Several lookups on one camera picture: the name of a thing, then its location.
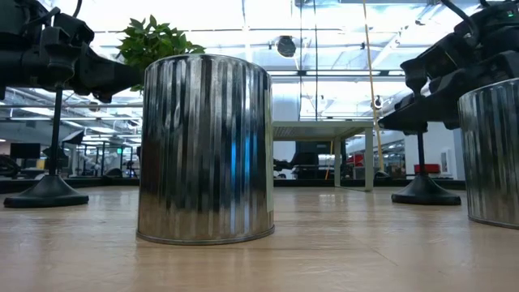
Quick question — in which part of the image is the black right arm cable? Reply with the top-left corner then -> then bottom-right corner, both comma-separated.
440,0 -> 482,40

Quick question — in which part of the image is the pale green small stand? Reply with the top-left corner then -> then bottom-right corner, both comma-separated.
271,120 -> 375,193

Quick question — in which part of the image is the labelled corrugated steel cylinder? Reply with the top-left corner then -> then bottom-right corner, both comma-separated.
135,53 -> 276,246

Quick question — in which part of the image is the black studio lamp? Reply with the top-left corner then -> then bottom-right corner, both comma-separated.
60,129 -> 86,147

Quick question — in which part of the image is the green potted plant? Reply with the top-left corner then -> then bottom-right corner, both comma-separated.
115,15 -> 206,92

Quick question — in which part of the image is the black ceiling cable reel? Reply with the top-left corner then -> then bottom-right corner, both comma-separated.
276,35 -> 298,59

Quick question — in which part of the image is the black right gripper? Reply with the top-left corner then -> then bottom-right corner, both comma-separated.
376,32 -> 519,134

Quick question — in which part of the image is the black computer monitor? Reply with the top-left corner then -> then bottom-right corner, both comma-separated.
10,142 -> 42,161

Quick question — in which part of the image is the yellow hanging cord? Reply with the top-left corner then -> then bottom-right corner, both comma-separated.
362,0 -> 385,172

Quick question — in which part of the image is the black table edge rail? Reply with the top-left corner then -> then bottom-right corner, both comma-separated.
0,177 -> 467,195

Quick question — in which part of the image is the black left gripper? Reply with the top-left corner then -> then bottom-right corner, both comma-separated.
38,11 -> 144,104

